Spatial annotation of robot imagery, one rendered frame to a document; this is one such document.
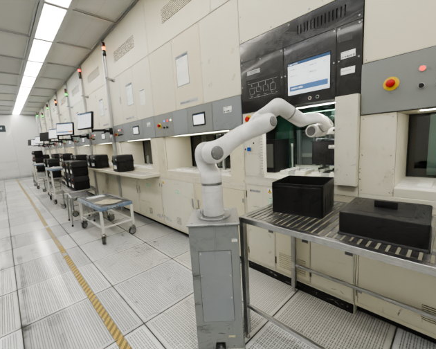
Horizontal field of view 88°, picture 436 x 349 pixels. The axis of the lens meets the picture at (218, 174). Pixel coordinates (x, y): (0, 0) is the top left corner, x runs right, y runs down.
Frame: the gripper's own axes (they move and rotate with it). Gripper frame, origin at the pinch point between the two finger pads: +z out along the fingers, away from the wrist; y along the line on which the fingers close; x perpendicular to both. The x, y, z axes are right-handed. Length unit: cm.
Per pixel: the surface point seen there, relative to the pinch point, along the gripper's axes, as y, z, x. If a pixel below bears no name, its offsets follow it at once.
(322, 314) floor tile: 15, -44, -121
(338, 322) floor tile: 25, -43, -121
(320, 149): -4.0, -9.8, -13.5
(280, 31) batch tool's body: -22, -33, 70
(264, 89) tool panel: -37, -34, 34
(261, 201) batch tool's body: -42, -34, -56
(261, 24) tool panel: -37, -34, 80
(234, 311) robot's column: -6, -104, -96
